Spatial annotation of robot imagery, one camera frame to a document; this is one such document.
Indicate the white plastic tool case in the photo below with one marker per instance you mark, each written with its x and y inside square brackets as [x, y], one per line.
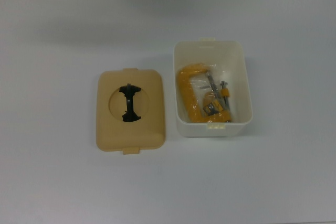
[189, 130]

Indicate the yellow C-clamp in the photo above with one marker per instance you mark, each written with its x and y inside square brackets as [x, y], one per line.
[183, 87]

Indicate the clear plastic bag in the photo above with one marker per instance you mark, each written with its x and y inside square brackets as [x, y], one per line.
[228, 74]

